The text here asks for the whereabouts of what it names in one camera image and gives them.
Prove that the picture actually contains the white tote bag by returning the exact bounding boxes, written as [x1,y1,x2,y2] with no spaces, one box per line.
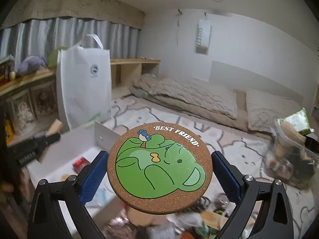
[56,33,112,131]

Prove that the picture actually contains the beige printed valance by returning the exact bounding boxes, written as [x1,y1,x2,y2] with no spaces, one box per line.
[0,0,145,29]

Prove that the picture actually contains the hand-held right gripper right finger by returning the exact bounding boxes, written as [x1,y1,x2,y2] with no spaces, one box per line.
[211,151,293,239]

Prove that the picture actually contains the dark red box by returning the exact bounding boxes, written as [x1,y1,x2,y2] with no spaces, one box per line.
[72,157,92,172]

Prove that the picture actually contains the grey curtain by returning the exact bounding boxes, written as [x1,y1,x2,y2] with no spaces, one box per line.
[0,17,140,68]

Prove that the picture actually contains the clear plastic storage bin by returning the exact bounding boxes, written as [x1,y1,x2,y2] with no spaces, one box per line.
[264,118,319,188]

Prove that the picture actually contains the white headboard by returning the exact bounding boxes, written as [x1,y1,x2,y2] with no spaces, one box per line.
[209,60,318,105]

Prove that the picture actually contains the person's left hand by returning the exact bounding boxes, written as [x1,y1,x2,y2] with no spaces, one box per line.
[0,181,14,194]

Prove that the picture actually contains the printed blanket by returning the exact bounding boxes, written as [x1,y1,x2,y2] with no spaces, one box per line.
[102,97,314,239]

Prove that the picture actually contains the framed pictures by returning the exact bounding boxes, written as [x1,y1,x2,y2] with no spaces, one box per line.
[5,85,59,130]

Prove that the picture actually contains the green bear cork coaster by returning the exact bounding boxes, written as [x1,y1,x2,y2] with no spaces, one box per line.
[107,122,214,215]

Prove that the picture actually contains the hanging white sweet sign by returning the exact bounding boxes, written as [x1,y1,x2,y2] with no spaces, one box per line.
[196,19,212,55]

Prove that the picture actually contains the folded grey quilt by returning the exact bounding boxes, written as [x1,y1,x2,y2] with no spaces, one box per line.
[129,74,239,120]

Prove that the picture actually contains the small wooden block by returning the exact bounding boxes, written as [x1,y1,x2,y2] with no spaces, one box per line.
[47,119,63,136]

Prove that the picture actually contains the green plush toy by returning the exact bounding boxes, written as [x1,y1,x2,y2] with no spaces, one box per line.
[47,45,69,68]

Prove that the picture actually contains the grey pillow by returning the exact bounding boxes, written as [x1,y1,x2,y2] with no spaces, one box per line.
[245,89,305,132]

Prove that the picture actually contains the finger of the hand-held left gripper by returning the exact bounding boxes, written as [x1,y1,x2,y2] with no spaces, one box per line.
[30,132,62,148]

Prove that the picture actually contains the white wall cable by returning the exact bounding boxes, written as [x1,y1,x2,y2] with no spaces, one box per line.
[175,9,182,47]

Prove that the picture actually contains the wooden shelf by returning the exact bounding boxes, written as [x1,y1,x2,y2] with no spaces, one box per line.
[0,58,161,140]

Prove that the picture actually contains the white box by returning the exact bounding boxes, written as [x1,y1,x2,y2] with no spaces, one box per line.
[26,121,133,206]

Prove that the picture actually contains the black box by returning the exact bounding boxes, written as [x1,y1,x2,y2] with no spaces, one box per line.
[302,132,319,153]

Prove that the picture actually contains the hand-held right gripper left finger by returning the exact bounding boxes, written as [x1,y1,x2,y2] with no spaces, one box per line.
[27,151,110,239]

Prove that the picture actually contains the purple plush toy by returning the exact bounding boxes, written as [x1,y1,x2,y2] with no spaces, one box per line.
[17,55,48,76]

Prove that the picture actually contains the green snack packet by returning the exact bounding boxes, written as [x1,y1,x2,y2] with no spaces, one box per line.
[280,108,315,135]

